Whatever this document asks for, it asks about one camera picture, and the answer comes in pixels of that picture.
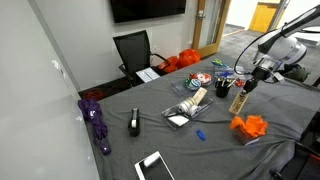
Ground black pen cup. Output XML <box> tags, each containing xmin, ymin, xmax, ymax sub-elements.
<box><xmin>214</xmin><ymin>79</ymin><xmax>231</xmax><ymax>99</ymax></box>

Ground small blue item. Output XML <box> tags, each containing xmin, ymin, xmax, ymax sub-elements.
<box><xmin>219</xmin><ymin>70</ymin><xmax>235</xmax><ymax>79</ymax></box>

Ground green handled scissors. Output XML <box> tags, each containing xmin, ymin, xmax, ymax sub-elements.
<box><xmin>211</xmin><ymin>58</ymin><xmax>229</xmax><ymax>68</ymax></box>

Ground small red item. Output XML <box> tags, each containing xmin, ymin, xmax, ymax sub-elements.
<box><xmin>234</xmin><ymin>79</ymin><xmax>246</xmax><ymax>89</ymax></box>

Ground wooden block with Christmas text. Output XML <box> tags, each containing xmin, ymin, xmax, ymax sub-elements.
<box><xmin>228</xmin><ymin>90</ymin><xmax>250</xmax><ymax>116</ymax></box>

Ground dark green bag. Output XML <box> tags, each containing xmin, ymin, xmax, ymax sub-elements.
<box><xmin>282</xmin><ymin>63</ymin><xmax>311</xmax><ymax>84</ymax></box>

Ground yellow door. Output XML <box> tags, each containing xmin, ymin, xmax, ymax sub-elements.
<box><xmin>248</xmin><ymin>1</ymin><xmax>279</xmax><ymax>34</ymax></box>

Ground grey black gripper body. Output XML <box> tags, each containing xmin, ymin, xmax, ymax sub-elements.
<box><xmin>251</xmin><ymin>55</ymin><xmax>285</xmax><ymax>84</ymax></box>

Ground small packet with labels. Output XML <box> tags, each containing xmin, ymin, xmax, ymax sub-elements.
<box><xmin>213</xmin><ymin>63</ymin><xmax>250</xmax><ymax>86</ymax></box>

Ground cream ribbon spool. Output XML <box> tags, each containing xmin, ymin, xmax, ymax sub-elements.
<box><xmin>183</xmin><ymin>98</ymin><xmax>196</xmax><ymax>111</ymax></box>

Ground small blue clip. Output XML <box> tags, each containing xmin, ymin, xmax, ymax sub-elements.
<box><xmin>195</xmin><ymin>129</ymin><xmax>207</xmax><ymax>142</ymax></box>

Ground wide white ribbon spool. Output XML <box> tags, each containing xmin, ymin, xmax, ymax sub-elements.
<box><xmin>176</xmin><ymin>102</ymin><xmax>189</xmax><ymax>115</ymax></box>

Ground white paper sheet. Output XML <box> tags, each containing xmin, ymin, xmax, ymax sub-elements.
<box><xmin>135</xmin><ymin>67</ymin><xmax>161</xmax><ymax>84</ymax></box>

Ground wooden framed glass door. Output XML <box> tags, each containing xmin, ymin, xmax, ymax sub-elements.
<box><xmin>191</xmin><ymin>0</ymin><xmax>232</xmax><ymax>59</ymax></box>

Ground black tape dispenser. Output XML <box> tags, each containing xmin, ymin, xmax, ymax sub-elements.
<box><xmin>127</xmin><ymin>107</ymin><xmax>142</xmax><ymax>138</ymax></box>

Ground orange crumpled tissue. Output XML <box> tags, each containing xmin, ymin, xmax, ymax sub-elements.
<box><xmin>229</xmin><ymin>115</ymin><xmax>269</xmax><ymax>140</ymax></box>

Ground black mesh office chair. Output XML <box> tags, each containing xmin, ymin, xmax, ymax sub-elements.
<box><xmin>112</xmin><ymin>29</ymin><xmax>171</xmax><ymax>89</ymax></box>

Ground clear container with ornaments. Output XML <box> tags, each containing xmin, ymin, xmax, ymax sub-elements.
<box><xmin>170</xmin><ymin>72</ymin><xmax>215</xmax><ymax>96</ymax></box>

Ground black wall television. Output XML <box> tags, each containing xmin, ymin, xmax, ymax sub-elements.
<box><xmin>109</xmin><ymin>0</ymin><xmax>188</xmax><ymax>24</ymax></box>

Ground white flat card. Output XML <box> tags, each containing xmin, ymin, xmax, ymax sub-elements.
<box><xmin>167</xmin><ymin>114</ymin><xmax>190</xmax><ymax>128</ymax></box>

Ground white framed tablet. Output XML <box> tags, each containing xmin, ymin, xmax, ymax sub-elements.
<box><xmin>134</xmin><ymin>150</ymin><xmax>176</xmax><ymax>180</ymax></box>

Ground orange plastic bag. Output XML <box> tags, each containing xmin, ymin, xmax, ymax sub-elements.
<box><xmin>177</xmin><ymin>48</ymin><xmax>202</xmax><ymax>70</ymax></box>
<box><xmin>159</xmin><ymin>55</ymin><xmax>181</xmax><ymax>75</ymax></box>

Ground green white round ornament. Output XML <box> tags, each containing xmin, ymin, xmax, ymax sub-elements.
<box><xmin>184</xmin><ymin>77</ymin><xmax>202</xmax><ymax>91</ymax></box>

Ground colourful tape roll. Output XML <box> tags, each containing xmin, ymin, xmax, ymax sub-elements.
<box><xmin>197</xmin><ymin>73</ymin><xmax>213</xmax><ymax>85</ymax></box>

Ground clear container with dividers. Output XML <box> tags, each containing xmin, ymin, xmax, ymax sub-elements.
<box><xmin>161</xmin><ymin>96</ymin><xmax>215</xmax><ymax>131</ymax></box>

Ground purple folded umbrella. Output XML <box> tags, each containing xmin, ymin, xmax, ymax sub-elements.
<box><xmin>77</xmin><ymin>97</ymin><xmax>113</xmax><ymax>156</ymax></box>

